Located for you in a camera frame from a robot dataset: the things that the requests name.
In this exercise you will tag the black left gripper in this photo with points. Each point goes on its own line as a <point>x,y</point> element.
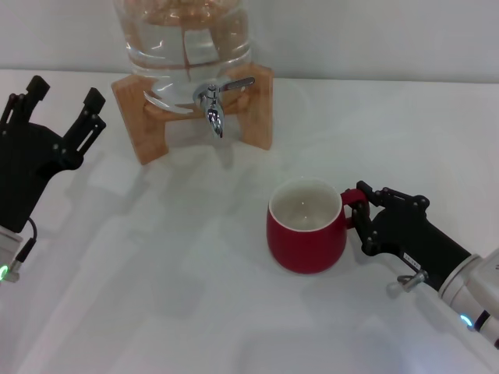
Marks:
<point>27,159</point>

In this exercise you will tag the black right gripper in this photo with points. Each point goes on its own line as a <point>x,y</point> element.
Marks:
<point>409,233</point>

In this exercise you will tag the red ceramic cup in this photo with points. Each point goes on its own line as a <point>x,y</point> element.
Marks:
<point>304,249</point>

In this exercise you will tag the chrome faucet tap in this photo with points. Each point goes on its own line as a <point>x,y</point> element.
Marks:
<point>213,113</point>

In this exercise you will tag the wooden dispenser stand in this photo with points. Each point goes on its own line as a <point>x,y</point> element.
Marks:
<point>144,128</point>

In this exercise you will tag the glass water dispenser jar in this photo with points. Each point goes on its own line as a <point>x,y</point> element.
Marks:
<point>175,46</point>

